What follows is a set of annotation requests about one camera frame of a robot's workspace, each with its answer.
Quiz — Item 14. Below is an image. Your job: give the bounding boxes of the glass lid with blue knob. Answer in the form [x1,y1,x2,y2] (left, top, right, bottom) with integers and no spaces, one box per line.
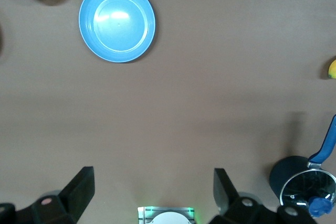
[280,168,336,218]

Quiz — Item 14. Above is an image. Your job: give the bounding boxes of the yellow lemon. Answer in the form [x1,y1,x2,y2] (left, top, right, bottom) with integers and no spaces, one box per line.
[328,59,336,79]

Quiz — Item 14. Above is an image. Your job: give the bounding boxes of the blue plate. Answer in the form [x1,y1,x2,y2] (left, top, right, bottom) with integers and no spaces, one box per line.
[78,0,156,63]

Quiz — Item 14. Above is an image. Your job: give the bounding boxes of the dark pot with blue handle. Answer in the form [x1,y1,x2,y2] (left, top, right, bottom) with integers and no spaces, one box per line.
[269,114,336,209]

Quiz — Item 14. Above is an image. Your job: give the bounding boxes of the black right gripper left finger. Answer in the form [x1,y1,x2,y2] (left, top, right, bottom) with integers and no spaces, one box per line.
[0,166,95,224]

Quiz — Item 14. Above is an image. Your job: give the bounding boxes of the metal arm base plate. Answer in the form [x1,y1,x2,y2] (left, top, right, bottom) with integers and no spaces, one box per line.
[138,206,196,224]

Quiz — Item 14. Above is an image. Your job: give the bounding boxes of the brown table cloth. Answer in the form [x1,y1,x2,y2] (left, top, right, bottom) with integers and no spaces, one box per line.
[0,0,336,224]

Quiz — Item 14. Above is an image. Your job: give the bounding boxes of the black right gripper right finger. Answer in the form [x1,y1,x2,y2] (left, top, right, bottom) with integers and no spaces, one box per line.
[208,168,320,224]

